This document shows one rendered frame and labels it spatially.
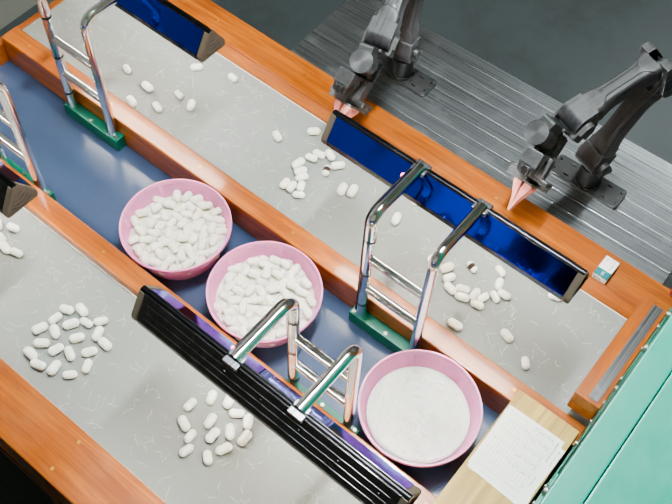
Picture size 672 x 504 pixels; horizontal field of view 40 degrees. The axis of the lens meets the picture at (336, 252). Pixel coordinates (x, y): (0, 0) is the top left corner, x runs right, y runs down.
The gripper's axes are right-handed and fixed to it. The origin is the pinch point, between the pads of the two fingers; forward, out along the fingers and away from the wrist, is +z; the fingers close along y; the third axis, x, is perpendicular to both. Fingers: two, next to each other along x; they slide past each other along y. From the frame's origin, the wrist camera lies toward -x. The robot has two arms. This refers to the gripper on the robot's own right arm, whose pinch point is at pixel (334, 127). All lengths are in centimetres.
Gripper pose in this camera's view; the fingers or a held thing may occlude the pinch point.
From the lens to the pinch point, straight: 230.2
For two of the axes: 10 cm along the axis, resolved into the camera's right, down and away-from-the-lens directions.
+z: -5.0, 8.4, 2.0
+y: 7.8, 5.4, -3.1
